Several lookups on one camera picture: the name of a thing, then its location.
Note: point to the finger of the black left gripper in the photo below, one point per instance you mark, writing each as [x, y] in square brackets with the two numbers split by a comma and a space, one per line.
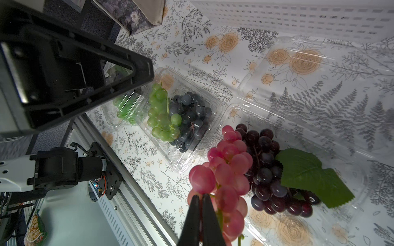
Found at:
[81, 72]

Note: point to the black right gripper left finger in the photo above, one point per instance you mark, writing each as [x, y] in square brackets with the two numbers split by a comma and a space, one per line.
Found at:
[190, 235]

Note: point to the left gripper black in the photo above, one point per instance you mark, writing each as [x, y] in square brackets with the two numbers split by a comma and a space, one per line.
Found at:
[20, 73]

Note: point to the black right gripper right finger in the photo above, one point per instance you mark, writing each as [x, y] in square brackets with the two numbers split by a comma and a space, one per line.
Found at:
[212, 235]

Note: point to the clear plastic clamshell container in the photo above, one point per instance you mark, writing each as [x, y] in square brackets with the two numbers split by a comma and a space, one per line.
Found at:
[108, 108]

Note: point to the dark red grape bunch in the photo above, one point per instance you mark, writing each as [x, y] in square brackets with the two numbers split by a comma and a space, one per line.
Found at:
[277, 178]

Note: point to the green grape bunch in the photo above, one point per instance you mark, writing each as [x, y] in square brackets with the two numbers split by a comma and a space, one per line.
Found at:
[164, 124]
[127, 102]

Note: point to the dark blue grape bunch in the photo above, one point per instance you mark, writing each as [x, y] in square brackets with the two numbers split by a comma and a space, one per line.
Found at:
[196, 113]

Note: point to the pink grape bunch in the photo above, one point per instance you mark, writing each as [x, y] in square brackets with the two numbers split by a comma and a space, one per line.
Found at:
[223, 178]

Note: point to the snack packet on floor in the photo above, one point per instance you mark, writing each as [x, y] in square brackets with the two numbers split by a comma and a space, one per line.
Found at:
[36, 232]

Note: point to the white plastic basket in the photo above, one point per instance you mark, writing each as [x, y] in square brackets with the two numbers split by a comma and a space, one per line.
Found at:
[359, 21]

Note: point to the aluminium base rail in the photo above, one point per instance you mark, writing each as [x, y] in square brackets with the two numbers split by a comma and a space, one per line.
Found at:
[131, 215]

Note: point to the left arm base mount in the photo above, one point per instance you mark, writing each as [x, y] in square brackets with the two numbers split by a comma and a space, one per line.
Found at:
[63, 168]

